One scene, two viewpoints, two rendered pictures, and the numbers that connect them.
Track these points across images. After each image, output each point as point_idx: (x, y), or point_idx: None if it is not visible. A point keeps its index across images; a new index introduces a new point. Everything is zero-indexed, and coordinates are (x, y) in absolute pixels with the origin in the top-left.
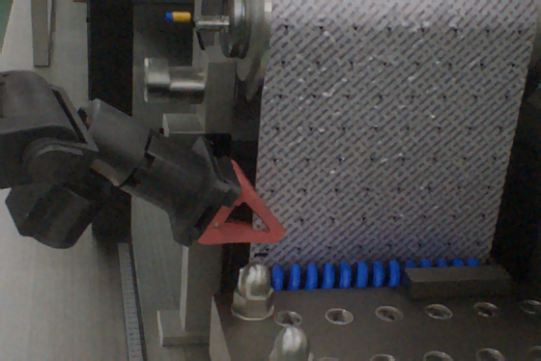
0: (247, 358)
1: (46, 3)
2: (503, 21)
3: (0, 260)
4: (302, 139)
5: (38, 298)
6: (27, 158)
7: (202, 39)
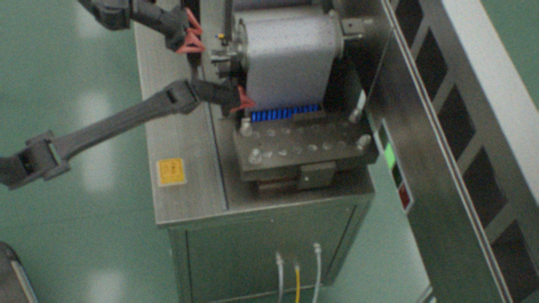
0: (244, 151)
1: None
2: (324, 51)
3: (156, 78)
4: (260, 83)
5: None
6: (182, 111)
7: None
